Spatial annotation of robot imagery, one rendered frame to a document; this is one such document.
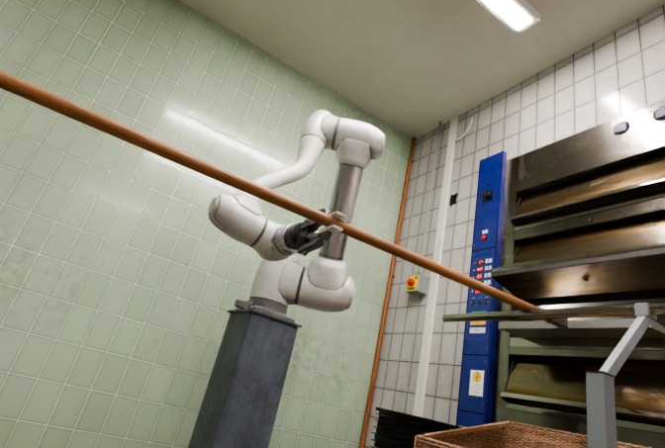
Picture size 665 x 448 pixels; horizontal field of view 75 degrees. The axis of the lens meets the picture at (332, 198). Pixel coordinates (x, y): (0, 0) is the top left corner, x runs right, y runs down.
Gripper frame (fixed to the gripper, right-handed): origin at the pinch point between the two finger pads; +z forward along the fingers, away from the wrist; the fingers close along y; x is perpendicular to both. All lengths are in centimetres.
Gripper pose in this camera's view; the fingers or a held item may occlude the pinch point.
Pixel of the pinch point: (332, 224)
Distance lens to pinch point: 112.2
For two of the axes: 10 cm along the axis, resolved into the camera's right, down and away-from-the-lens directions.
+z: 5.3, -2.5, -8.1
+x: -8.2, -4.0, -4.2
